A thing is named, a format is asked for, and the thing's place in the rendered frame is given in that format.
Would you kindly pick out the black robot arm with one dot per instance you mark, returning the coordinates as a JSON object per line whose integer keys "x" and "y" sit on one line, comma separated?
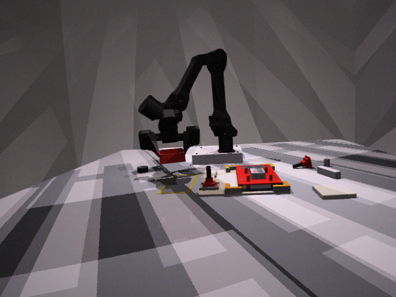
{"x": 170, "y": 112}

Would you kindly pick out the cream flat slab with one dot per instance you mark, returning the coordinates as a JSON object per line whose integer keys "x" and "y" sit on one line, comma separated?
{"x": 334, "y": 191}

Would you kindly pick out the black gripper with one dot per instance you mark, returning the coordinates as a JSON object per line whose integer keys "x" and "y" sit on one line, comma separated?
{"x": 168, "y": 134}

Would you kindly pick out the black short cylinder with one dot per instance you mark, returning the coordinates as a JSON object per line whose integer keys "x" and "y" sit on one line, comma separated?
{"x": 142, "y": 169}

